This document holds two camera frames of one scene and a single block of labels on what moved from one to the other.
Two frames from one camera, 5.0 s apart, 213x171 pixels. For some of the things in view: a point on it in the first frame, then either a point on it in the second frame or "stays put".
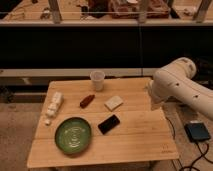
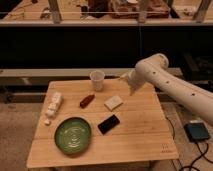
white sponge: x=113 y=102 stays put
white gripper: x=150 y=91 to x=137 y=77
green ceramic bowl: x=72 y=135 stays put
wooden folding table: x=87 y=122 stays put
